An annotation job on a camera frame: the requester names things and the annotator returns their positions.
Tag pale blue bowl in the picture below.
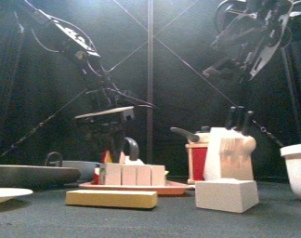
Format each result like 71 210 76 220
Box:
52 160 100 182

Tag large white bowl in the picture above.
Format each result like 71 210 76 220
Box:
279 142 301 203

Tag sliced toy bread loaf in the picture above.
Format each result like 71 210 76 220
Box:
97 163 167 187

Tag yellow wooden block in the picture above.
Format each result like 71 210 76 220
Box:
64 189 159 210

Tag pink toy tray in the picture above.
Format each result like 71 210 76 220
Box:
79 179 196 196

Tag dark grey shallow pan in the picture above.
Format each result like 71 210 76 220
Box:
0 164 81 191

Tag red wooden toy stove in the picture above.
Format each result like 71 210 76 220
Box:
184 141 210 185

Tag white toy knife block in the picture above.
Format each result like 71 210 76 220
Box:
203 126 258 182

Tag white plate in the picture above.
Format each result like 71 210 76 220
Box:
0 187 35 207

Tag white wooden cube block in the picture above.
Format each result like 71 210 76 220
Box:
194 178 260 214

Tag white kettle with grey handle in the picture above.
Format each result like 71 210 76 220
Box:
121 137 147 165

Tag grey arched handle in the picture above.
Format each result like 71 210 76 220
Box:
44 151 63 167

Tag black toy knife handle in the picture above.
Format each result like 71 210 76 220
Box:
240 110 256 137
234 105 246 132
223 106 238 130

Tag toy pot with grey handle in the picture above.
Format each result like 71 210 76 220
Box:
168 126 212 144

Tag vertical metal frame pole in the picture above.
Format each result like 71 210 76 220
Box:
146 0 155 165

